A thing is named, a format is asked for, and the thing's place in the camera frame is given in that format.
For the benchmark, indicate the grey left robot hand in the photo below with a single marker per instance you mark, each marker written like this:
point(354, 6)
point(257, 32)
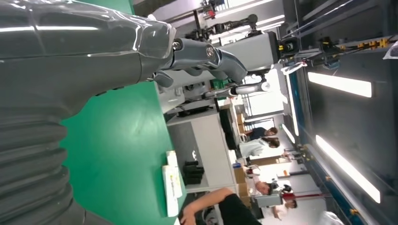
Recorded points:
point(68, 56)

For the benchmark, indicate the white tube with yellow print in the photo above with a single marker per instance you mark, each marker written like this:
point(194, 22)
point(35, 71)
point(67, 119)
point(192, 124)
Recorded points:
point(172, 158)
point(170, 195)

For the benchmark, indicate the black bags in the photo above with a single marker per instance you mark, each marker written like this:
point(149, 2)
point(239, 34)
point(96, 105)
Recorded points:
point(193, 174)

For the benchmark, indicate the person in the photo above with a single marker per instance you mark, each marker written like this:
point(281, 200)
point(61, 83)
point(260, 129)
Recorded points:
point(253, 147)
point(287, 208)
point(264, 188)
point(259, 133)
point(236, 211)

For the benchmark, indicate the white cabinet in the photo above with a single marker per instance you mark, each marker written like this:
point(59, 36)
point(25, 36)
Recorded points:
point(214, 149)

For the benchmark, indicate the narrow ceiling light strip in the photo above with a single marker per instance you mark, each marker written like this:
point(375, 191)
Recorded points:
point(292, 105)
point(288, 133)

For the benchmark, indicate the ceiling light panel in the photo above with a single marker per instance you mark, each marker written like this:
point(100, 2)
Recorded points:
point(348, 169)
point(340, 84)

